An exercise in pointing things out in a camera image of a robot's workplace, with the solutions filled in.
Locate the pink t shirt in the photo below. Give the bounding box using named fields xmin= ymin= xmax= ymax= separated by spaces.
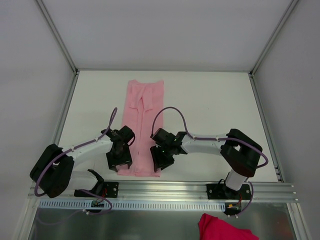
xmin=117 ymin=79 xmax=164 ymax=177

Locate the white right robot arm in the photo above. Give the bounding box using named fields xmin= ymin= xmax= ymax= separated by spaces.
xmin=150 ymin=128 xmax=264 ymax=199

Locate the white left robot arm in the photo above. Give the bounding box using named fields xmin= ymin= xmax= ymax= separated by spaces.
xmin=29 ymin=126 xmax=136 ymax=198

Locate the red t shirt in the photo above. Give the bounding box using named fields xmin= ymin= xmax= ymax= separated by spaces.
xmin=198 ymin=213 xmax=259 ymax=240

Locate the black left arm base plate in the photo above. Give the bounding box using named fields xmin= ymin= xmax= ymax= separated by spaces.
xmin=73 ymin=181 xmax=119 ymax=198

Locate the aluminium front rail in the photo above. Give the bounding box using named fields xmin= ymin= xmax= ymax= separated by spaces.
xmin=28 ymin=178 xmax=298 ymax=202

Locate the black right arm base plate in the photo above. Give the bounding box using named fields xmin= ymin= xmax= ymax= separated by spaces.
xmin=206 ymin=183 xmax=252 ymax=200

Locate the white slotted cable duct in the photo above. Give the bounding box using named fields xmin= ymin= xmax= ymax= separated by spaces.
xmin=38 ymin=199 xmax=226 ymax=212

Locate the left aluminium frame post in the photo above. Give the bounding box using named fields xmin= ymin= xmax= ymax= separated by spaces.
xmin=34 ymin=0 xmax=79 ymax=76

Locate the aluminium frame post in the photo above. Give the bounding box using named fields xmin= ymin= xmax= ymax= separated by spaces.
xmin=34 ymin=0 xmax=79 ymax=76
xmin=248 ymin=0 xmax=300 ymax=78

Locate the right aluminium frame post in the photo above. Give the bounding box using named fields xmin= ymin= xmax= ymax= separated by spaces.
xmin=248 ymin=0 xmax=300 ymax=78

